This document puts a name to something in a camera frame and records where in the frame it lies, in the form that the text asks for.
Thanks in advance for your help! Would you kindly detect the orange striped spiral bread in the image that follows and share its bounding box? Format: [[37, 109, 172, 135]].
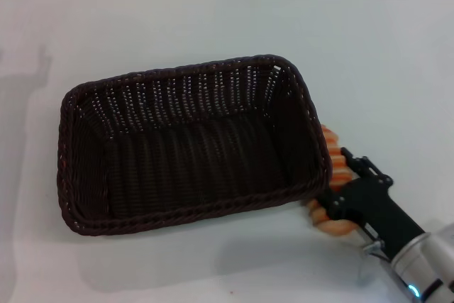
[[306, 123, 360, 237]]

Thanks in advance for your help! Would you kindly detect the dark brown woven basket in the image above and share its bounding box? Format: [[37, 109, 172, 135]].
[[55, 53, 333, 237]]

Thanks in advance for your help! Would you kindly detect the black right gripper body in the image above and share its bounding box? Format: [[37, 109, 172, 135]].
[[325, 176, 427, 260]]

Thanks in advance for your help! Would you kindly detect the metal wrist camera bracket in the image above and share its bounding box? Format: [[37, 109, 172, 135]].
[[356, 224, 388, 282]]

